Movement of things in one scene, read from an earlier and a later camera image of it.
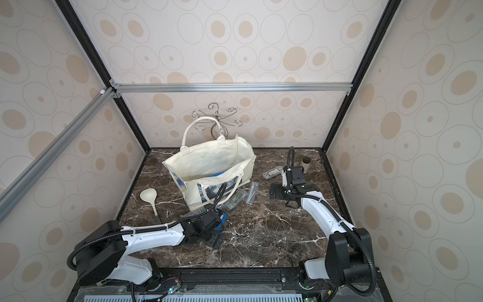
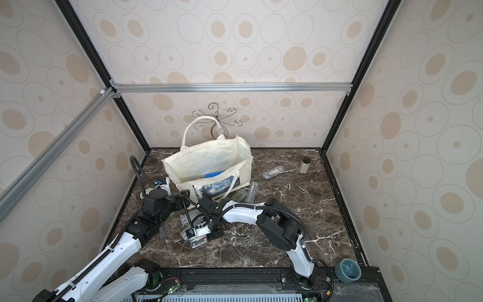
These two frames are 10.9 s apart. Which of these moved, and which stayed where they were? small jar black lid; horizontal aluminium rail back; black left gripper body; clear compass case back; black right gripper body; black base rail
Moved: black left gripper body; black right gripper body
Stayed: horizontal aluminium rail back; clear compass case back; small jar black lid; black base rail
